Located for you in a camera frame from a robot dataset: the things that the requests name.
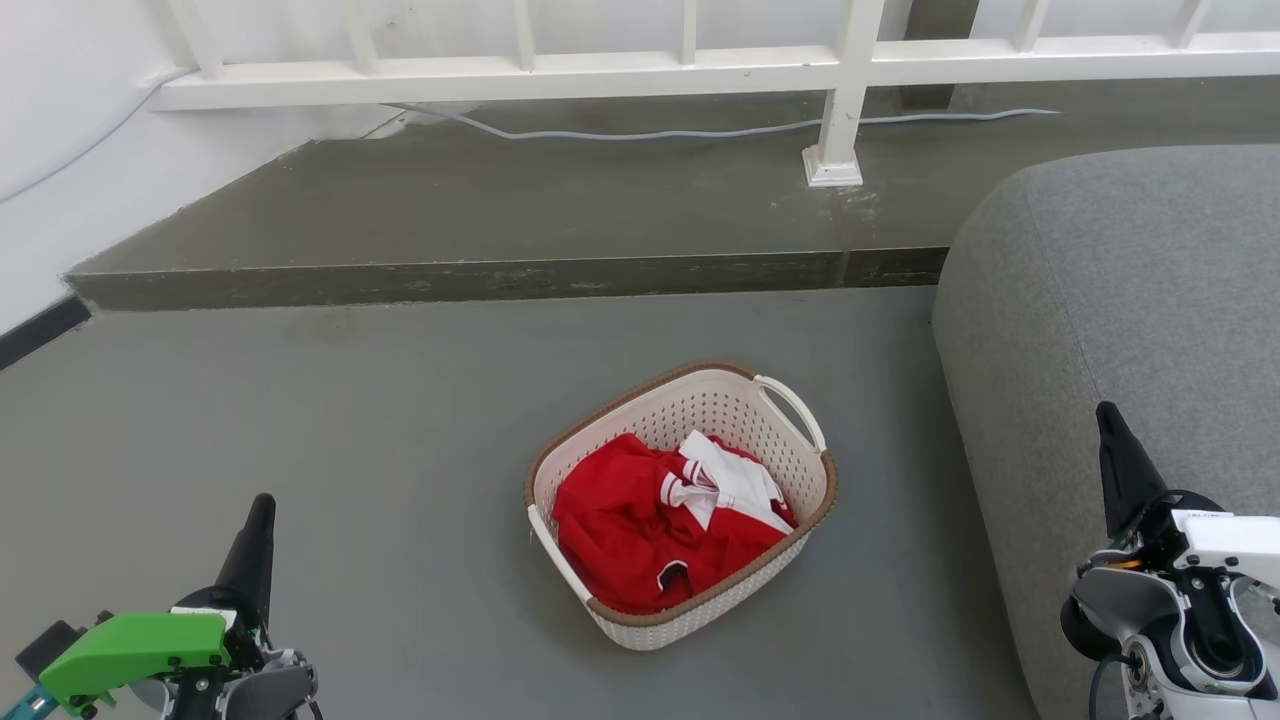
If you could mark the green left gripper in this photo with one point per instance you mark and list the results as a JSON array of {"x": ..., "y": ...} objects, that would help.
[{"x": 130, "y": 650}]

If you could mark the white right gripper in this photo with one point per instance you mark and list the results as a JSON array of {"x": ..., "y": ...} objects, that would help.
[{"x": 1225, "y": 540}]

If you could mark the cream perforated plastic laundry basket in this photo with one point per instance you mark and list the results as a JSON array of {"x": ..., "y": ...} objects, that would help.
[{"x": 700, "y": 405}]

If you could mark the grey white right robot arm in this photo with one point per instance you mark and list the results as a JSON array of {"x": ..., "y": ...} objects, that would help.
[{"x": 1120, "y": 605}]

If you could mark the grey fabric sofa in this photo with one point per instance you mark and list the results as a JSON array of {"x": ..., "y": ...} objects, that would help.
[{"x": 1100, "y": 300}]

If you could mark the black baseboard strip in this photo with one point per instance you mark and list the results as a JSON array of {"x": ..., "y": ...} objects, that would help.
[{"x": 40, "y": 330}]

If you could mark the red jersey garment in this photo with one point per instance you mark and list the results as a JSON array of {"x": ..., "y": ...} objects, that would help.
[{"x": 615, "y": 520}]

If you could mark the white garment with red stripes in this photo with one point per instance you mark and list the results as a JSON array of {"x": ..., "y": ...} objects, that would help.
[{"x": 735, "y": 480}]

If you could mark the white metal railing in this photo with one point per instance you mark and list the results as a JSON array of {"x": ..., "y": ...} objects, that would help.
[{"x": 500, "y": 75}]

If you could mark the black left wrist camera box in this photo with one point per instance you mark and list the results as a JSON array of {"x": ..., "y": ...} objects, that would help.
[{"x": 50, "y": 648}]

